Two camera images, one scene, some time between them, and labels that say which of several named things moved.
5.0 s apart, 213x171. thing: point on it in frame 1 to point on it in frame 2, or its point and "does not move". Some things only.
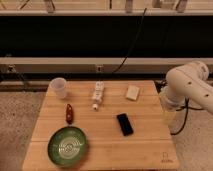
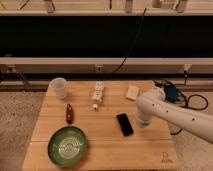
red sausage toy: (69, 114) does not move
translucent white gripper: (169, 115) to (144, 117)
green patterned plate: (67, 145) does not move
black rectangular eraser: (125, 124) does not move
